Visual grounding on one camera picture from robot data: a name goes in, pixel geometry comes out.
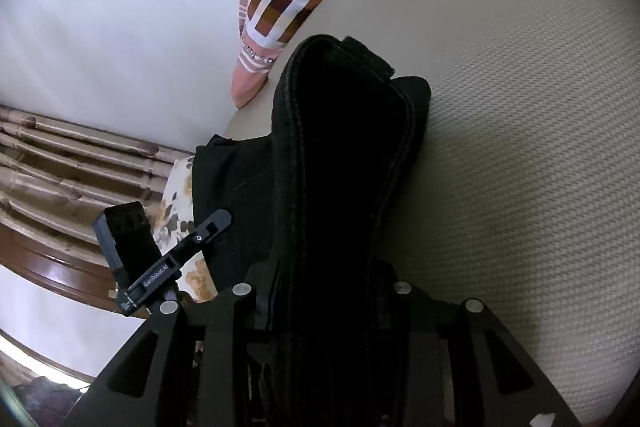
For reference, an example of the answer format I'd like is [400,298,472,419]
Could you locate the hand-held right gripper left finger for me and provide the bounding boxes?
[62,282,275,427]

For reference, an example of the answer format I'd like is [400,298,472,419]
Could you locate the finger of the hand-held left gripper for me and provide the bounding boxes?
[170,208,234,264]

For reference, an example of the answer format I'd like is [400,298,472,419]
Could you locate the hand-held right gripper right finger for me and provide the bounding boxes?
[375,279,583,427]

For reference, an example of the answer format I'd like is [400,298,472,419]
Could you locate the black pants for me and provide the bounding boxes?
[191,34,433,427]

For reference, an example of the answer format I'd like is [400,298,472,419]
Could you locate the white floral cloth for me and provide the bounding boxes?
[149,154,219,304]

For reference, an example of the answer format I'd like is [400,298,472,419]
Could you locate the brown beige striped curtain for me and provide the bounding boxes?
[0,104,197,254]

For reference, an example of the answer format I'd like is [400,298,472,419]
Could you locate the beige bed mattress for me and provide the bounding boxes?
[222,0,640,425]

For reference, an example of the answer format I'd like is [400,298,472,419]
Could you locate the brown wooden rail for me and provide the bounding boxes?
[0,223,153,320]

